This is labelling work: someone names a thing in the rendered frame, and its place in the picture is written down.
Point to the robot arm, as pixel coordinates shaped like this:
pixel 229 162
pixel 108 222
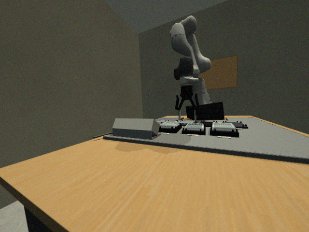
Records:
pixel 183 41

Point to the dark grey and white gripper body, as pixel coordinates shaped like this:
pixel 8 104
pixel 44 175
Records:
pixel 186 90

